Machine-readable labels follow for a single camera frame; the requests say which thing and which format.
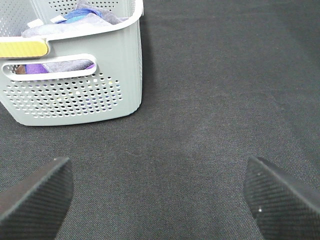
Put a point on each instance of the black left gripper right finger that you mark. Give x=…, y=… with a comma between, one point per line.
x=284, y=208

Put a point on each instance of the purple cloth in basket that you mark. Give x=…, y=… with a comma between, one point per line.
x=45, y=68

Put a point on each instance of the yellow label on basket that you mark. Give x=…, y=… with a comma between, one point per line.
x=21, y=48

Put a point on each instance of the grey towel in basket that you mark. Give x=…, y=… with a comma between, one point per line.
x=90, y=22

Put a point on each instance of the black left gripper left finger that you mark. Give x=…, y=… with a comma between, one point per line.
x=35, y=208

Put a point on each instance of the grey perforated laundry basket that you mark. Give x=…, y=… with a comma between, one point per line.
x=111, y=89

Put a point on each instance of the black table mat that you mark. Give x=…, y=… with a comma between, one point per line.
x=223, y=80

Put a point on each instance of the blue cloth in basket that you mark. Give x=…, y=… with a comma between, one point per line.
x=76, y=15

